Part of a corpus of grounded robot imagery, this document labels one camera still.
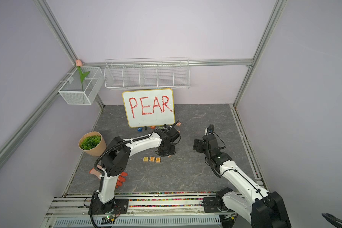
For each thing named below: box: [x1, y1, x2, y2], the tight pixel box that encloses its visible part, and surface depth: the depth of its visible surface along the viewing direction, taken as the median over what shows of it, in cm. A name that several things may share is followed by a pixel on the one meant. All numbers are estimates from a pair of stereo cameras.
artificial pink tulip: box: [75, 59, 91, 92], surface depth 92 cm
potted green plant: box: [78, 131, 107, 157], surface depth 88 cm
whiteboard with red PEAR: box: [122, 88, 175, 128], surface depth 101 cm
